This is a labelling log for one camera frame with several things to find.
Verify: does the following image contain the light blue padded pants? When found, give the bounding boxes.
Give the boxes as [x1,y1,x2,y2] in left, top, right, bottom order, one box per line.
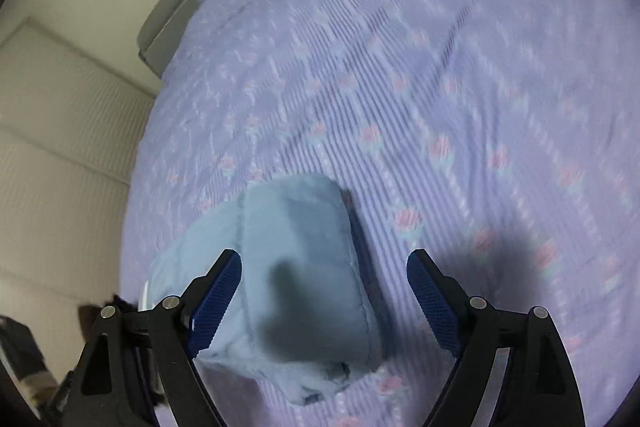
[142,173,383,405]

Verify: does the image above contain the white louvered wardrobe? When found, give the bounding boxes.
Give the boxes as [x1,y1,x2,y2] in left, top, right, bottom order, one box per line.
[1,20,154,377]

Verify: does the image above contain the purple floral bed cover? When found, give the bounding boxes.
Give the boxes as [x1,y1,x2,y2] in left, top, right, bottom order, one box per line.
[120,0,639,426]

